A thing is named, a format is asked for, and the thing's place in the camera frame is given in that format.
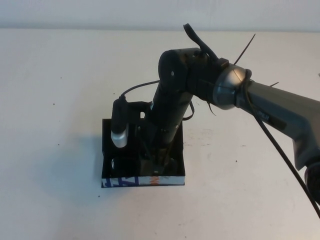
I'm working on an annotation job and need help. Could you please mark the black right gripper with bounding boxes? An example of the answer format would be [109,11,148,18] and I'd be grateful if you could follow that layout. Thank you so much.
[136,107,190,176]

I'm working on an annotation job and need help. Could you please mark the black glasses case printed front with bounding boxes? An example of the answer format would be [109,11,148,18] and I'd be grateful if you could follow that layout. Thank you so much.
[101,117,186,188]

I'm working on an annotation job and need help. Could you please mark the black framed glasses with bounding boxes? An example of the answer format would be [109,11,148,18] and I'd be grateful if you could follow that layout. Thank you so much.
[109,156,178,177]

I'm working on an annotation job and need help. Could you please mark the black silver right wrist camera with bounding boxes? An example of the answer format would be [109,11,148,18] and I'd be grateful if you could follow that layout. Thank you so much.
[110,96,130,149]

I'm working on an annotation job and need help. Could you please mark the black right camera mount bracket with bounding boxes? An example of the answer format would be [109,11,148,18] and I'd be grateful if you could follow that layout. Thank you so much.
[126,100,153,126]

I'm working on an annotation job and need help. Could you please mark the curved black cable tie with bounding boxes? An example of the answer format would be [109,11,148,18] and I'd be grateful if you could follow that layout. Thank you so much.
[206,101,217,117]

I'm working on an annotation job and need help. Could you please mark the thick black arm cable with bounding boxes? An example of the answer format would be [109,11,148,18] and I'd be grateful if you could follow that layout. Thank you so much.
[183,23,320,218]

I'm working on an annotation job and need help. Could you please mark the long black cable tie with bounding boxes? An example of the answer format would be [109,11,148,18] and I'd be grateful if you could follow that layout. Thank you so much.
[234,33,257,65]

